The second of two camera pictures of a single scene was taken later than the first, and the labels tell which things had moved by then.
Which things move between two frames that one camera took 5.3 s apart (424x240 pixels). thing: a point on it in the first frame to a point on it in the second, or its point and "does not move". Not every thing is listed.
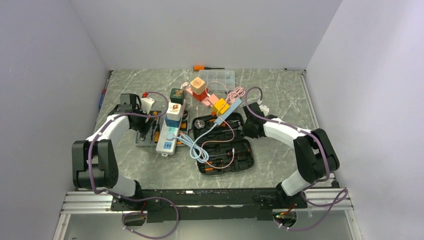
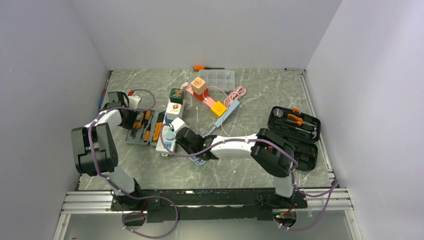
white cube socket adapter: (173, 111) does not move
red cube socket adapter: (202, 96) does not move
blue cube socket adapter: (172, 123) does not move
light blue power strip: (232, 107) does not move
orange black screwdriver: (157, 132) to (146, 136)
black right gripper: (248, 133) to (184, 148)
